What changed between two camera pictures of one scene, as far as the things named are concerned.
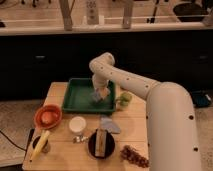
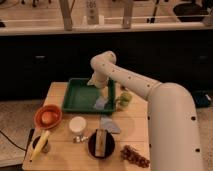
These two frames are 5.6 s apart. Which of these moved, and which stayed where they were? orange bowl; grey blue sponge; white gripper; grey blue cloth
Moved: grey blue sponge
Stayed: grey blue cloth; white gripper; orange bowl
